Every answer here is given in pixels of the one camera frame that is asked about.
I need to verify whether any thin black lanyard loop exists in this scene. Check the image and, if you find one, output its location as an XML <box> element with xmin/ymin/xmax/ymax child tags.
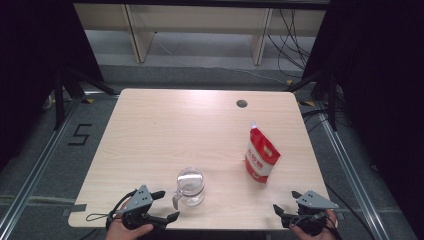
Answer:
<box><xmin>85</xmin><ymin>213</ymin><xmax>112</xmax><ymax>223</ymax></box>

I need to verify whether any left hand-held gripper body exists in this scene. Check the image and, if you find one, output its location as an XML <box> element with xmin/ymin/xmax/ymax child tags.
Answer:
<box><xmin>121</xmin><ymin>184</ymin><xmax>169</xmax><ymax>231</ymax></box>

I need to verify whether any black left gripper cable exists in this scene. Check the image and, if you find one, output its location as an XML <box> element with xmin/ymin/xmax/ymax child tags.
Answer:
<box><xmin>106</xmin><ymin>189</ymin><xmax>138</xmax><ymax>231</ymax></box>

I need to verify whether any clear glass jar with lid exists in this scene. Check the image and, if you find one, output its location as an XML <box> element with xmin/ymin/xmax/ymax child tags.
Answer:
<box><xmin>172</xmin><ymin>167</ymin><xmax>206</xmax><ymax>210</ymax></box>

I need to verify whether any light wooden shelf unit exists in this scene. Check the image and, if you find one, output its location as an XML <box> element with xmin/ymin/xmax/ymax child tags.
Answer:
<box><xmin>73</xmin><ymin>3</ymin><xmax>326</xmax><ymax>66</ymax></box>

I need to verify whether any red and white sugar pouch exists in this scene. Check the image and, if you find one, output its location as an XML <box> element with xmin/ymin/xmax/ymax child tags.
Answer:
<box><xmin>244</xmin><ymin>121</ymin><xmax>282</xmax><ymax>185</ymax></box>

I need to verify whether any black curtain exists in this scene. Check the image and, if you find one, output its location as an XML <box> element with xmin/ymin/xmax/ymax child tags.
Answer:
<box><xmin>0</xmin><ymin>0</ymin><xmax>105</xmax><ymax>172</ymax></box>
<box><xmin>301</xmin><ymin>0</ymin><xmax>424</xmax><ymax>240</ymax></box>

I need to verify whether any thin black floor cable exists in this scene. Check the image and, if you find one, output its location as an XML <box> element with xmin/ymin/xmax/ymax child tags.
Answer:
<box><xmin>324</xmin><ymin>182</ymin><xmax>378</xmax><ymax>240</ymax></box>

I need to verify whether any thin white floor cable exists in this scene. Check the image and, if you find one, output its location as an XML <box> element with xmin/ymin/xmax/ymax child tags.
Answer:
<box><xmin>154</xmin><ymin>31</ymin><xmax>290</xmax><ymax>85</ymax></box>

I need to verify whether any bundle of black cables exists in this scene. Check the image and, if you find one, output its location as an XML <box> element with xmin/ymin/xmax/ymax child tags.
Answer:
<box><xmin>267</xmin><ymin>8</ymin><xmax>316</xmax><ymax>80</ymax></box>

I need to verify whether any person's left hand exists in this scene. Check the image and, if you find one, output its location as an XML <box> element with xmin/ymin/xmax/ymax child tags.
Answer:
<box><xmin>104</xmin><ymin>199</ymin><xmax>155</xmax><ymax>240</ymax></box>

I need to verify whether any person's right hand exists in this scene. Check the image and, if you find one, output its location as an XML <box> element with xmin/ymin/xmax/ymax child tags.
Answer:
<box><xmin>289</xmin><ymin>209</ymin><xmax>340</xmax><ymax>240</ymax></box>

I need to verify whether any black metal stand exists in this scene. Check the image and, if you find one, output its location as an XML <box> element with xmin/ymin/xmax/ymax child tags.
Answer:
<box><xmin>52</xmin><ymin>68</ymin><xmax>118</xmax><ymax>132</ymax></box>
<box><xmin>285</xmin><ymin>69</ymin><xmax>340</xmax><ymax>132</ymax></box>

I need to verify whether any aluminium floor rail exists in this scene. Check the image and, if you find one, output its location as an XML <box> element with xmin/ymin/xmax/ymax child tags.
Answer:
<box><xmin>315</xmin><ymin>106</ymin><xmax>380</xmax><ymax>240</ymax></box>
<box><xmin>0</xmin><ymin>98</ymin><xmax>82</xmax><ymax>232</ymax></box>

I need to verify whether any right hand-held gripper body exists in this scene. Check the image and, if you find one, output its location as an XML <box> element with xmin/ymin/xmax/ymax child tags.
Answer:
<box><xmin>281</xmin><ymin>190</ymin><xmax>340</xmax><ymax>236</ymax></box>

